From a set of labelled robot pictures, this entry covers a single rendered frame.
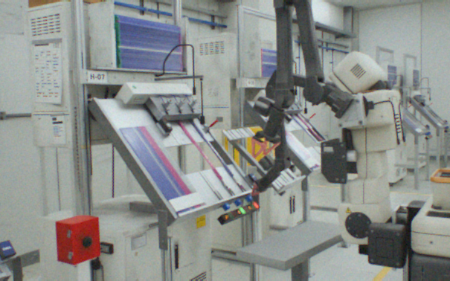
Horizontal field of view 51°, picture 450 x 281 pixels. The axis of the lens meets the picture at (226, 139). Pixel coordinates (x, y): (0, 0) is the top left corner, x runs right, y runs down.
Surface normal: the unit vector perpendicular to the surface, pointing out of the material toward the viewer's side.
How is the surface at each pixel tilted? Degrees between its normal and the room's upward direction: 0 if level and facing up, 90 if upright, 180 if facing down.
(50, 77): 92
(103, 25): 90
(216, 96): 90
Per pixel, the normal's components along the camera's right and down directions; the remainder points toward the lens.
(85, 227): 0.83, 0.02
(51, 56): -0.51, 0.06
